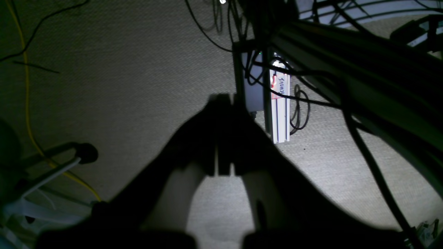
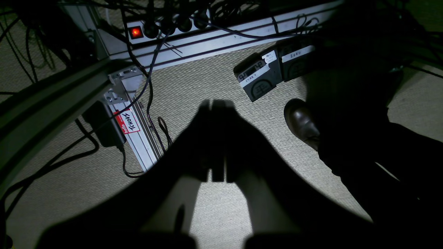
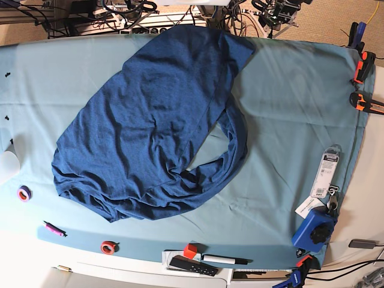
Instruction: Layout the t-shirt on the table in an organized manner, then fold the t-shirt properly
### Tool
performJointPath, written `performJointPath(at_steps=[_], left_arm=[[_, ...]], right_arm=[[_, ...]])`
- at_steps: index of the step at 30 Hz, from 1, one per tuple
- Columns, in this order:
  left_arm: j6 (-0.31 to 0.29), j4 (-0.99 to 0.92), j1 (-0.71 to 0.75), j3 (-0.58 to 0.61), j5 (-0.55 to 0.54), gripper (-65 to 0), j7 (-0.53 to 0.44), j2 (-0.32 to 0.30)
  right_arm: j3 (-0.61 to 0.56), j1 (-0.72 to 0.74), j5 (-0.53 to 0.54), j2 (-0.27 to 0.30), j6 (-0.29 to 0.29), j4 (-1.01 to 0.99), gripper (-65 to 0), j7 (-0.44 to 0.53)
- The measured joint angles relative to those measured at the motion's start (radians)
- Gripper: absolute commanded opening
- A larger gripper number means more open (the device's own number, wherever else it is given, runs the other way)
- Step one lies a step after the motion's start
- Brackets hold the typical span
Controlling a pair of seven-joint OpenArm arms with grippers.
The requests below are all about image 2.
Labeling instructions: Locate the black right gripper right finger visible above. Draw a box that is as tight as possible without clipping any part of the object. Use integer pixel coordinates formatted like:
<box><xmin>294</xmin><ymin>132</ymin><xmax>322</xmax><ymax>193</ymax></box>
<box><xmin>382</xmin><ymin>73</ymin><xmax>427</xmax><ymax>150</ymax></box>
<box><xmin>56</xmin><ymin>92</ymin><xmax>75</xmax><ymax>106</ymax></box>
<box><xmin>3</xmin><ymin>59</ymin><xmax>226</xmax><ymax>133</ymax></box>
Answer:
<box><xmin>212</xmin><ymin>100</ymin><xmax>385</xmax><ymax>249</ymax></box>

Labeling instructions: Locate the black foot pedal zero label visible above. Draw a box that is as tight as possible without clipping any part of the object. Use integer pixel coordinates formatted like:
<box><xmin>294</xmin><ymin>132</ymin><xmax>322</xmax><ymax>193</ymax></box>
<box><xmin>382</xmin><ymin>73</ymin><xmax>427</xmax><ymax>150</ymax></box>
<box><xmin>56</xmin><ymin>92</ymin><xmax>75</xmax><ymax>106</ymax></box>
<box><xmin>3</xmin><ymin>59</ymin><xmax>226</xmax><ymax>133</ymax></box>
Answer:
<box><xmin>278</xmin><ymin>39</ymin><xmax>316</xmax><ymax>82</ymax></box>

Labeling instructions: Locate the white power strip red switch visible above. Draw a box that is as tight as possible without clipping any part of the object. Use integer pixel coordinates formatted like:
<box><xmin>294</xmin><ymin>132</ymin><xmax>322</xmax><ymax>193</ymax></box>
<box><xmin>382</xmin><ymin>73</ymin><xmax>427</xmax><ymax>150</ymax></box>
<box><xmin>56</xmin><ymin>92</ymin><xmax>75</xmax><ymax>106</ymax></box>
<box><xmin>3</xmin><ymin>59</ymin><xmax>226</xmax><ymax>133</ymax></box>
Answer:
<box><xmin>125</xmin><ymin>10</ymin><xmax>211</xmax><ymax>40</ymax></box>

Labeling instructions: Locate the aluminium frame rail name sticker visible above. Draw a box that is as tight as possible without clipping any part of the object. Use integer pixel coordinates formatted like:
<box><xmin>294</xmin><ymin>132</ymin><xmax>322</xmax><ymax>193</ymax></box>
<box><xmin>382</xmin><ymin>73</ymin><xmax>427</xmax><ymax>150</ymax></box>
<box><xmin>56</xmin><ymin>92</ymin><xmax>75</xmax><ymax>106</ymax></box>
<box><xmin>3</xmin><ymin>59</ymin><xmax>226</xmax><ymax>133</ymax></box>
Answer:
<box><xmin>104</xmin><ymin>74</ymin><xmax>163</xmax><ymax>172</ymax></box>

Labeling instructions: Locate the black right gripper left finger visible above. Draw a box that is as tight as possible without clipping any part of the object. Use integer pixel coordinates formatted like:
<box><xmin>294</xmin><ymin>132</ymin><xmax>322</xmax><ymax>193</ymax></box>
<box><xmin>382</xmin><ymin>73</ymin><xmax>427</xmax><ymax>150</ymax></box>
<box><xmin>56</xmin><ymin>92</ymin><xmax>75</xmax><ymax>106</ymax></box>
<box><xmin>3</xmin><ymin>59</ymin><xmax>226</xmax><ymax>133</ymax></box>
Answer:
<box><xmin>38</xmin><ymin>100</ymin><xmax>210</xmax><ymax>249</ymax></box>

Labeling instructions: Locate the black power adapter brick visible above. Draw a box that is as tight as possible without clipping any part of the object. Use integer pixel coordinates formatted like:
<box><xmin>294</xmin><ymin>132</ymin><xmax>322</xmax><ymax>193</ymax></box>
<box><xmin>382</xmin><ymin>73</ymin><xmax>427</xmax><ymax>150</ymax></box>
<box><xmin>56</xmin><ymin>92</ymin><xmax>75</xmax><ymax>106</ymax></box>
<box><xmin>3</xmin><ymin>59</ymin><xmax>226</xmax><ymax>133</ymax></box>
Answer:
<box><xmin>82</xmin><ymin>101</ymin><xmax>127</xmax><ymax>148</ymax></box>

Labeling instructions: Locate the brown leather shoe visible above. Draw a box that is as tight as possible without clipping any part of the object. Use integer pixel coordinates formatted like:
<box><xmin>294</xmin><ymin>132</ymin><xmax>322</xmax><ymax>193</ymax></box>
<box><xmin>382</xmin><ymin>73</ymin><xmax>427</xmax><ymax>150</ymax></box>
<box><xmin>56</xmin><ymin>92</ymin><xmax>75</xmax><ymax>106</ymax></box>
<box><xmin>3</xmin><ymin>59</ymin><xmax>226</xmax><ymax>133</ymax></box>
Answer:
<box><xmin>284</xmin><ymin>98</ymin><xmax>320</xmax><ymax>151</ymax></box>

